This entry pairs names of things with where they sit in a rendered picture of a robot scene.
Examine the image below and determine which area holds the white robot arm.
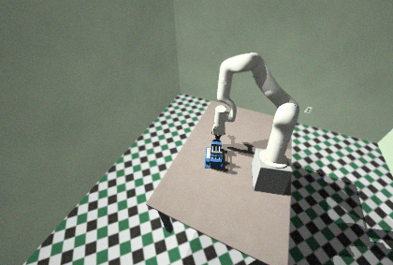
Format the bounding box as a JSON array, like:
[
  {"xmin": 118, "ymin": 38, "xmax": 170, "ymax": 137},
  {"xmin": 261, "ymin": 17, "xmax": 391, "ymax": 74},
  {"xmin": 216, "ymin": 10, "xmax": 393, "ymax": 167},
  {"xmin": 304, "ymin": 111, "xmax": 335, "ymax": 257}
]
[{"xmin": 214, "ymin": 52, "xmax": 298, "ymax": 169}]

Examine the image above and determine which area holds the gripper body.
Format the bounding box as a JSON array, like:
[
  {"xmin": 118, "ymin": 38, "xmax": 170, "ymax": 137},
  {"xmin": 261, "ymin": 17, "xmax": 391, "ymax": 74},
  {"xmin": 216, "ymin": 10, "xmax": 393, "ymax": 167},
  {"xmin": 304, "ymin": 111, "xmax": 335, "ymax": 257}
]
[{"xmin": 212, "ymin": 124, "xmax": 226, "ymax": 135}]

